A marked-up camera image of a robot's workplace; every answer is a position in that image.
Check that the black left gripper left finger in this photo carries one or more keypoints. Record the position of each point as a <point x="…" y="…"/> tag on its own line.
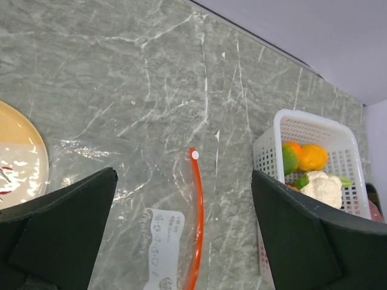
<point x="57" y="236"/>

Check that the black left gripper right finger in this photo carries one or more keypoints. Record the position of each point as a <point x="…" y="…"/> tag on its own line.
<point x="311" y="245"/>

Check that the white cauliflower toy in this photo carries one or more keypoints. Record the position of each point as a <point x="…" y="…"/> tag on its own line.
<point x="322" y="187"/>

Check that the clear zip bag orange zipper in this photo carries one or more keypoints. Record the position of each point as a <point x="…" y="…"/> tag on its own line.
<point x="153" y="237"/>

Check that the pink plate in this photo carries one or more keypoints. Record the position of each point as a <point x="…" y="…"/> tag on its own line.
<point x="375" y="213"/>

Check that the yellow round plate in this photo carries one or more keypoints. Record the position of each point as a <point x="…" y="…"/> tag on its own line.
<point x="24" y="159"/>

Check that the orange lemon fruit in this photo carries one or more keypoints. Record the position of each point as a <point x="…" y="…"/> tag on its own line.
<point x="313" y="158"/>

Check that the white plastic basket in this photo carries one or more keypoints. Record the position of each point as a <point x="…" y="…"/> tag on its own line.
<point x="344" y="161"/>

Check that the green orange mango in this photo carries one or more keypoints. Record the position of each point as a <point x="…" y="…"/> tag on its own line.
<point x="291" y="154"/>

